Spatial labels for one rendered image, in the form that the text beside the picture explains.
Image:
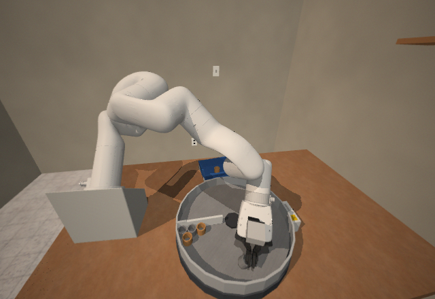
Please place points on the grey metal bushing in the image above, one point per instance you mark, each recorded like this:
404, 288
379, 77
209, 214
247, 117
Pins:
241, 261
182, 228
190, 227

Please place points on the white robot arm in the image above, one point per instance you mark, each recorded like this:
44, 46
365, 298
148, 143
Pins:
142, 101

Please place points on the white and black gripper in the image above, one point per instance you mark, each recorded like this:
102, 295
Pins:
264, 213

